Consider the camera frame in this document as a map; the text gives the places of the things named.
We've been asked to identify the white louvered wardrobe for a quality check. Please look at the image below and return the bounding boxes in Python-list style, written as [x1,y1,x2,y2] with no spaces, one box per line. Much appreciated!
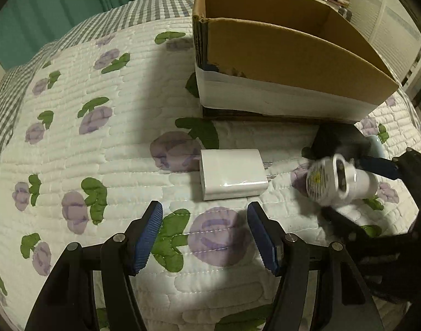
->
[349,0,421,87]

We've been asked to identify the white floral quilted mat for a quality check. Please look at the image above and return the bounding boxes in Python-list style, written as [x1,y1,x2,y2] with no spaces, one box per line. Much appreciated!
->
[0,17,421,330]

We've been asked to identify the brown cardboard box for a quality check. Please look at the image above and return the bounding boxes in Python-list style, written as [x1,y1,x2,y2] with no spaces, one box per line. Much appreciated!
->
[193,0,399,122]

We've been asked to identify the teal curtain left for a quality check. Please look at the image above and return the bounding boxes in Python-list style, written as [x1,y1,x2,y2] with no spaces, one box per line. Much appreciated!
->
[0,0,180,70]

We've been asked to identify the white small box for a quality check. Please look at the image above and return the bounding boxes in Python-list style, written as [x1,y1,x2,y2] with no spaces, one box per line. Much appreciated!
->
[200,149,268,201]

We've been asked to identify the grey checkered bedspread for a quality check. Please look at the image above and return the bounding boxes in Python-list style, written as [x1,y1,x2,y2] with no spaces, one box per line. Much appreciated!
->
[0,0,194,158]

